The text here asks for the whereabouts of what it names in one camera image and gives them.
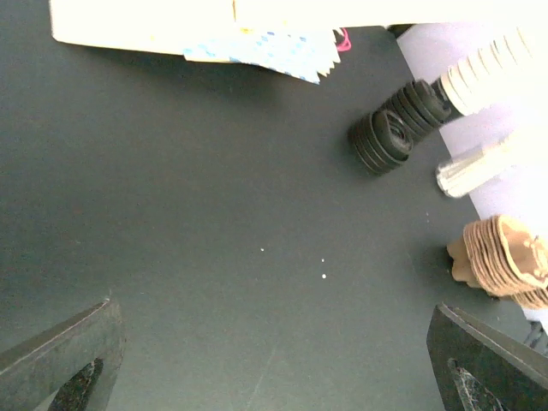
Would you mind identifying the coloured bag handle cords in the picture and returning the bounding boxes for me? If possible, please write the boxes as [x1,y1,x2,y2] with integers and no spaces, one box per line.
[333,27,353,53]

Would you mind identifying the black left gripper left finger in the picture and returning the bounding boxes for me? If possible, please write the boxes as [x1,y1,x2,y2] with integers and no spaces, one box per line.
[1,300,126,410]

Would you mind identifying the white flat paper bag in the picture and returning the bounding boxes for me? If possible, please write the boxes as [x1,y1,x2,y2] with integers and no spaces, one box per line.
[49,1,387,55]

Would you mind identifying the stack of white paper cups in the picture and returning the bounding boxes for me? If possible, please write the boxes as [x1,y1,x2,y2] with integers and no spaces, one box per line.
[437,26,547,116]

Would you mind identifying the tall black lid stack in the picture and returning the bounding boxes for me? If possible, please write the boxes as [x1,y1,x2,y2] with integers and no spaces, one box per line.
[380,80,451,143]

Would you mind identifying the blue checkered paper bag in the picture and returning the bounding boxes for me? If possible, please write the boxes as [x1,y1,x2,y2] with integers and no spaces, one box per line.
[182,28,352,84]

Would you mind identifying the glass of wrapped stirrers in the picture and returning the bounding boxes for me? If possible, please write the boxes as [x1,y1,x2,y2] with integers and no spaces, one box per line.
[436,128,547,199]

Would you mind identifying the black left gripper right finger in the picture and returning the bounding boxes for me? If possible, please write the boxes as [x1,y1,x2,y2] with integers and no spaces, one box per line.
[426,304,547,410]

